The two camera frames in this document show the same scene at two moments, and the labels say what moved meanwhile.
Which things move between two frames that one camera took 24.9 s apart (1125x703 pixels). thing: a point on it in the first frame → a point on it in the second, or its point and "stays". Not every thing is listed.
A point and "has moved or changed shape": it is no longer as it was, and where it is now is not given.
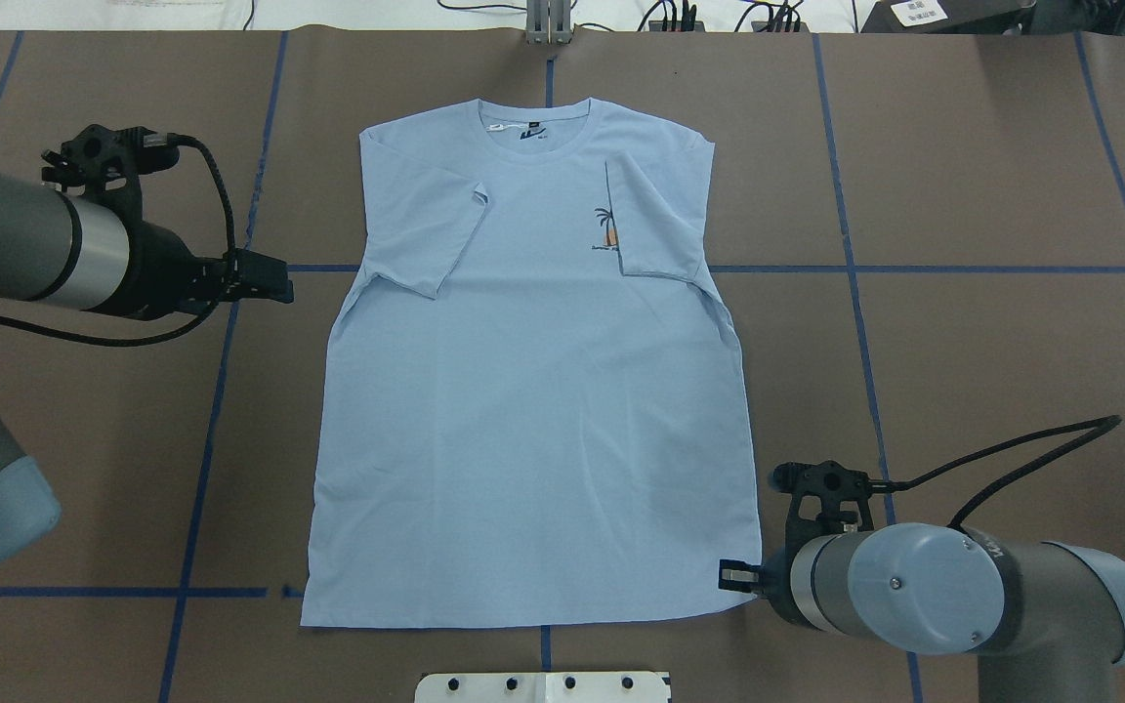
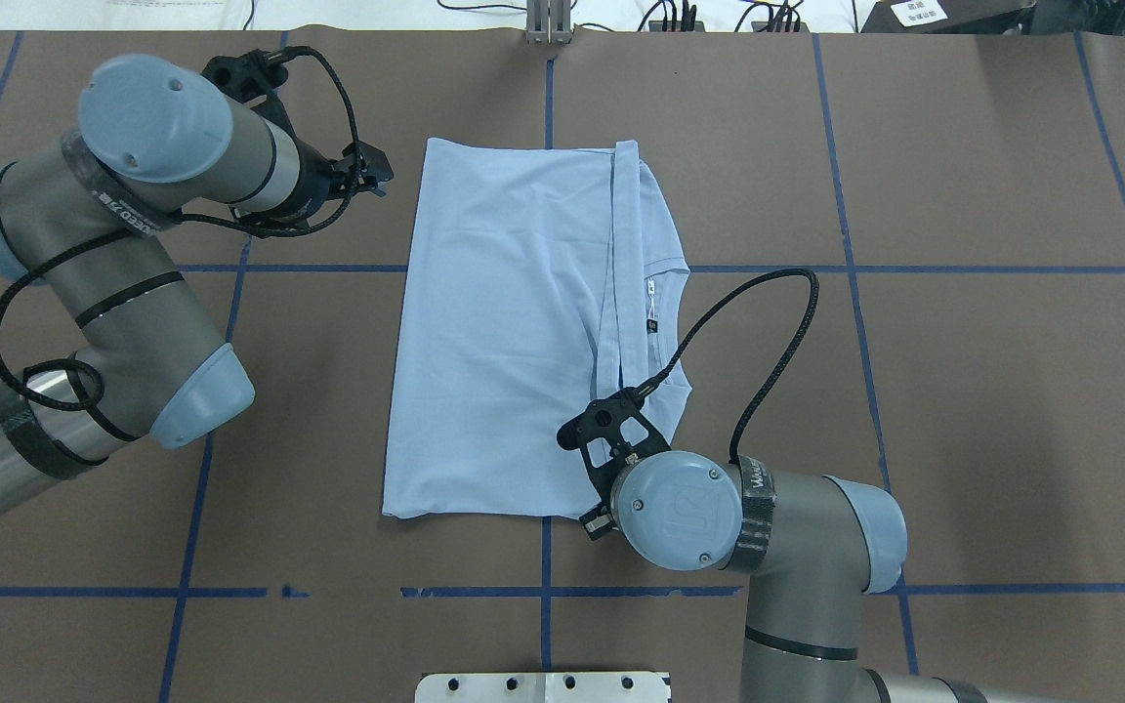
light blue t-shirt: x=533 y=407 has moved or changed shape
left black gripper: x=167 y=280 → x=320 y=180
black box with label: x=948 y=17 stays
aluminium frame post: x=548 y=21 stays
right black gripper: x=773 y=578 → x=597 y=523
